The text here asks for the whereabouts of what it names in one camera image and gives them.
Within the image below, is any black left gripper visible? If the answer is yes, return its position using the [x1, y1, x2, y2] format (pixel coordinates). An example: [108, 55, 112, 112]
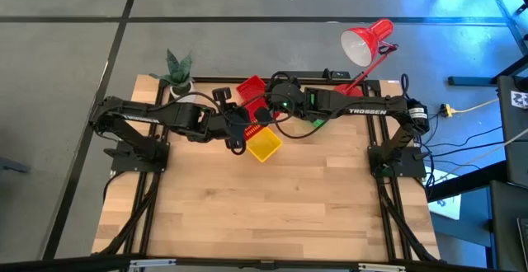
[211, 86, 253, 157]

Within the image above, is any white plant pot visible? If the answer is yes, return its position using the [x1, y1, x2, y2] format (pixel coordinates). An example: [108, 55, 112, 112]
[169, 81, 196, 102]

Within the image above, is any green artificial plant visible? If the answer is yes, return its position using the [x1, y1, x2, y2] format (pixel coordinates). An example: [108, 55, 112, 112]
[148, 48, 194, 90]

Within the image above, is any red desk lamp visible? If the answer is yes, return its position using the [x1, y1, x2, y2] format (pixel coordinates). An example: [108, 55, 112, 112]
[332, 18, 399, 98]

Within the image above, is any white paper sheet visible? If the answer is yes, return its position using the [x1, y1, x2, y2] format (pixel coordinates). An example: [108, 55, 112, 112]
[427, 168, 462, 222]

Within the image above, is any black floor stand beam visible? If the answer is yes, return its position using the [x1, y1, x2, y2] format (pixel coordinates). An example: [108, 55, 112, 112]
[448, 53, 528, 87]

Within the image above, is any black diagonal beam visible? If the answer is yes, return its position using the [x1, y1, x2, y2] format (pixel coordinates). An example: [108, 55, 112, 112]
[426, 159, 508, 202]

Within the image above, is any black overhead crossbar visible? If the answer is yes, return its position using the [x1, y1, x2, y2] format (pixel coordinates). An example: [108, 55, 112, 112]
[0, 254, 528, 272]

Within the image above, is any grey floor object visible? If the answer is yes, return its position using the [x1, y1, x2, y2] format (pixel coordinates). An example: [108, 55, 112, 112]
[0, 156, 32, 175]

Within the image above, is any white fiducial marker tag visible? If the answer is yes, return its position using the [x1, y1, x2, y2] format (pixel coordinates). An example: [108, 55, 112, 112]
[510, 90, 528, 110]

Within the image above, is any black cabinet with tag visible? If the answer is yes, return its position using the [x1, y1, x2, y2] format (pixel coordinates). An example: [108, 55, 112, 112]
[496, 75, 528, 189]

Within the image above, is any black aluminium table frame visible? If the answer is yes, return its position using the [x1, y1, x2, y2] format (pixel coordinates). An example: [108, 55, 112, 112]
[98, 75, 441, 264]

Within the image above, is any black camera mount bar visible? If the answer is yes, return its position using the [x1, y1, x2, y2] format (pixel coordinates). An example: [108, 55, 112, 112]
[276, 70, 351, 81]

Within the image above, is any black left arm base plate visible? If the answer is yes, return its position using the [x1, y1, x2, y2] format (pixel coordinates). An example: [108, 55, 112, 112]
[110, 139, 171, 173]

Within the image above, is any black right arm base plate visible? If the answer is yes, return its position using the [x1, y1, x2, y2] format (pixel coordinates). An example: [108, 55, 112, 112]
[368, 145, 427, 179]

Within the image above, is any silver metal bracket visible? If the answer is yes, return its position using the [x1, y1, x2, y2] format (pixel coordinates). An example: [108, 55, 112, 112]
[357, 262, 408, 272]
[128, 258, 177, 270]

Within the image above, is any black cable bundle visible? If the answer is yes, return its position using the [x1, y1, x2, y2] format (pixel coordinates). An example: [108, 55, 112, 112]
[408, 113, 507, 189]

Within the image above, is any pale yellow power cable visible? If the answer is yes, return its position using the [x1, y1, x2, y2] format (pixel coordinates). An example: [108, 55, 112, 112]
[451, 97, 500, 115]

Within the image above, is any long white cable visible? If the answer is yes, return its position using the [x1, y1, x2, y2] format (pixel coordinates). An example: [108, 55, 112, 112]
[435, 128, 528, 185]

